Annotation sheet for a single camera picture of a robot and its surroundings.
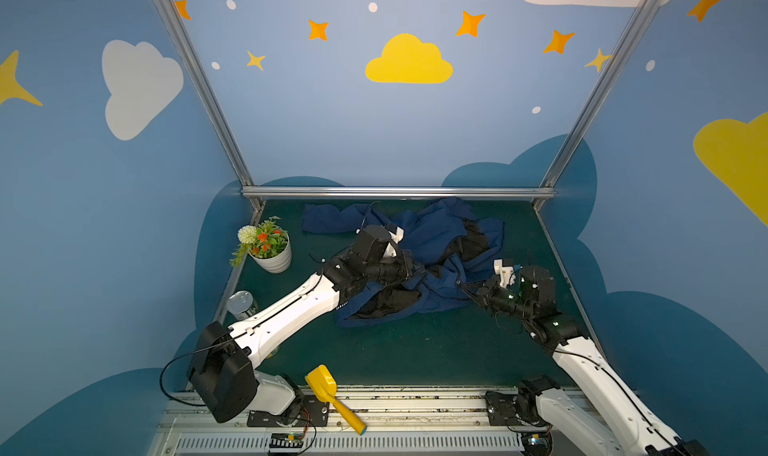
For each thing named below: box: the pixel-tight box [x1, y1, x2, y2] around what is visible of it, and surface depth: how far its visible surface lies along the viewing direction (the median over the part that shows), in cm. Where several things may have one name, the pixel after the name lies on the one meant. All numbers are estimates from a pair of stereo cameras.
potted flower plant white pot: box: [230, 216, 292, 274], surface depth 92 cm
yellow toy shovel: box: [305, 364, 367, 435], surface depth 78 cm
